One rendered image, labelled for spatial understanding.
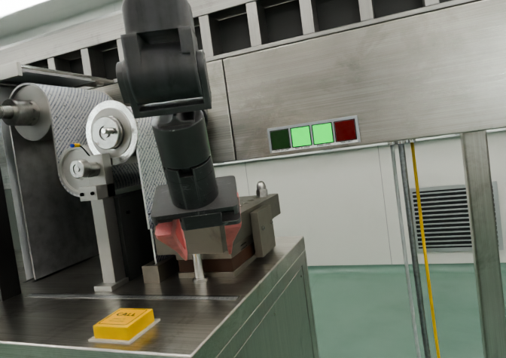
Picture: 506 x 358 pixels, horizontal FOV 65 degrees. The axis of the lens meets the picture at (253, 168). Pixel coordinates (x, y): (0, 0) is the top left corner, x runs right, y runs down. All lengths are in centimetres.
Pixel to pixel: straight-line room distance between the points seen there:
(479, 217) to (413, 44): 51
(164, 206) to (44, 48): 121
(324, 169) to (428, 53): 249
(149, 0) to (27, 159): 88
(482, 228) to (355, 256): 239
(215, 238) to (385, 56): 62
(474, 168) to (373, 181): 223
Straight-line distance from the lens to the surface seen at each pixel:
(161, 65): 40
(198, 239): 85
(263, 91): 115
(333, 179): 348
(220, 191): 49
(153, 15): 41
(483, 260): 131
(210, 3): 126
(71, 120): 115
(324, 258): 365
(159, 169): 100
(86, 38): 151
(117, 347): 70
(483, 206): 128
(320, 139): 109
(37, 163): 125
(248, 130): 116
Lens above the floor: 117
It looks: 3 degrees down
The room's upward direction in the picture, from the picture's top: 8 degrees counter-clockwise
